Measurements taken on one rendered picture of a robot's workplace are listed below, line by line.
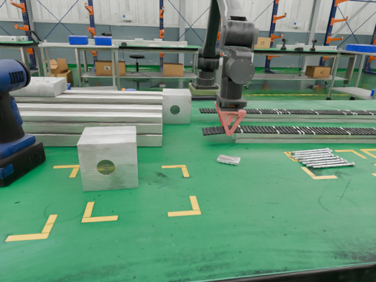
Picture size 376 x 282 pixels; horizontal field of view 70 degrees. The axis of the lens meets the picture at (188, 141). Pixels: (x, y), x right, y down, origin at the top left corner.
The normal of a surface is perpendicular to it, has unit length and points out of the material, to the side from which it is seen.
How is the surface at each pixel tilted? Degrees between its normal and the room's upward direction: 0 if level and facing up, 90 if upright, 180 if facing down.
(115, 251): 0
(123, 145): 90
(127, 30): 90
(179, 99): 90
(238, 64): 91
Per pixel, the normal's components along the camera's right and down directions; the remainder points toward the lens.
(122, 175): 0.18, 0.37
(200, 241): 0.04, -0.93
